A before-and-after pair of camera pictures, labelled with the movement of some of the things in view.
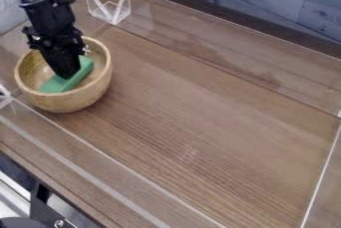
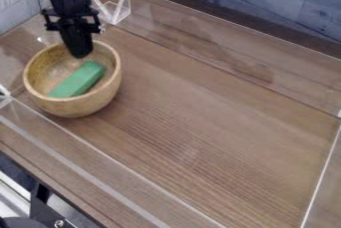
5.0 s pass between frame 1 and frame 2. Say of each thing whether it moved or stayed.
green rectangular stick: moved
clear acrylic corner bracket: stayed
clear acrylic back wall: stayed
